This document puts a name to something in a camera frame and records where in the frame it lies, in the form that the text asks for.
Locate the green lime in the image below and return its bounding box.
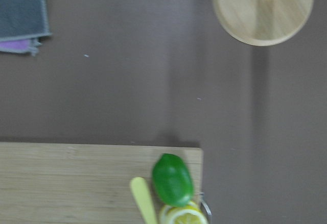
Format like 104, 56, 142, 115
152, 153, 194, 207

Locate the yellow plastic knife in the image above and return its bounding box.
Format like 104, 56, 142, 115
130, 177, 158, 224

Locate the upper lemon slice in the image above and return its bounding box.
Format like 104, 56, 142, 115
159, 201, 209, 224

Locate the wooden cup tree stand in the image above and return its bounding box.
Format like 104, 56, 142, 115
212, 0, 314, 46

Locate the bamboo cutting board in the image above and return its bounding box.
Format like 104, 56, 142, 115
1, 142, 203, 223

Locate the grey folded cloth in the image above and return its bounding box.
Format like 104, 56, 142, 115
1, 0, 52, 56

